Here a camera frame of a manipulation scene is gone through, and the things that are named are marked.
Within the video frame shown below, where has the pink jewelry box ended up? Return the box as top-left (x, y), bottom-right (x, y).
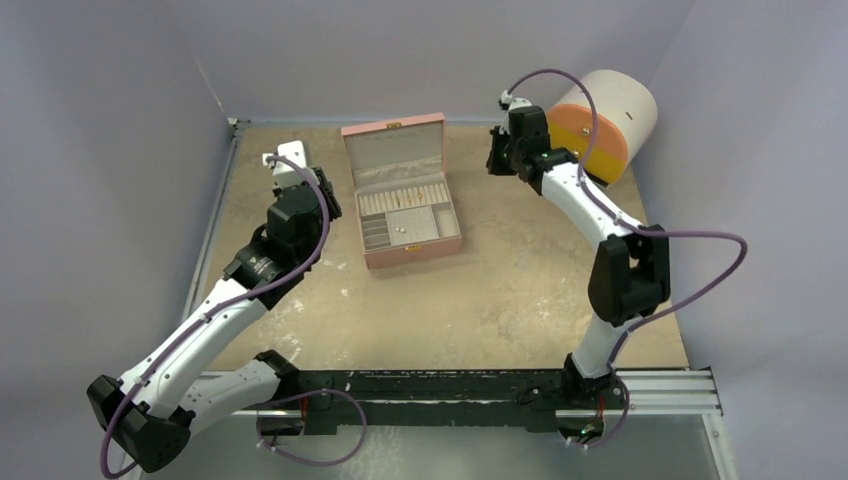
top-left (340, 113), bottom-right (463, 270)

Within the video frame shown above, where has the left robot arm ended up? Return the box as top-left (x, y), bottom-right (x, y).
top-left (86, 167), bottom-right (341, 479)

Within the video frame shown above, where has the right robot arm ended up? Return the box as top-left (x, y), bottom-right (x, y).
top-left (486, 102), bottom-right (670, 407)

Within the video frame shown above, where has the round drawer organizer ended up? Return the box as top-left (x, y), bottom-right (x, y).
top-left (546, 70), bottom-right (658, 185)

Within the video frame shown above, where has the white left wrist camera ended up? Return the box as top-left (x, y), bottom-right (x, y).
top-left (261, 140), bottom-right (316, 189)

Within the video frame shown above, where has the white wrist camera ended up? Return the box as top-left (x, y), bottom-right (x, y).
top-left (261, 140), bottom-right (316, 189)
top-left (498, 90), bottom-right (532, 135)

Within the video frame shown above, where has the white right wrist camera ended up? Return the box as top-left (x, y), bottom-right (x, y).
top-left (498, 90), bottom-right (532, 135)

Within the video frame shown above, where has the aluminium frame rail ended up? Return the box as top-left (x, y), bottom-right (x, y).
top-left (173, 117), bottom-right (252, 333)

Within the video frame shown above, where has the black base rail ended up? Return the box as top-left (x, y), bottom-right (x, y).
top-left (254, 368), bottom-right (627, 439)

